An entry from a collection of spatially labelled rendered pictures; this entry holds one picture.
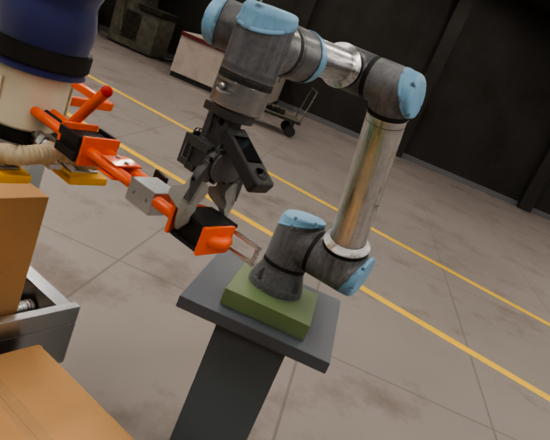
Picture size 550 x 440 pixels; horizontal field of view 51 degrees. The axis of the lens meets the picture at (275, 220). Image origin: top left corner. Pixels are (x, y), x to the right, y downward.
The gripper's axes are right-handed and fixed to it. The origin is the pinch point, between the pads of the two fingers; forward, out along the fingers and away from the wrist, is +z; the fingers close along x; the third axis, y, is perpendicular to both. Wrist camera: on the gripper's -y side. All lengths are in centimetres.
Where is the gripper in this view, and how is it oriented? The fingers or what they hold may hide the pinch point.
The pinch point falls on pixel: (202, 225)
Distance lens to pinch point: 98.4
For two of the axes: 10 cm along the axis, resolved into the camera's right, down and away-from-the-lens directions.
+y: -7.1, -4.7, 5.2
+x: -6.0, 0.2, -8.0
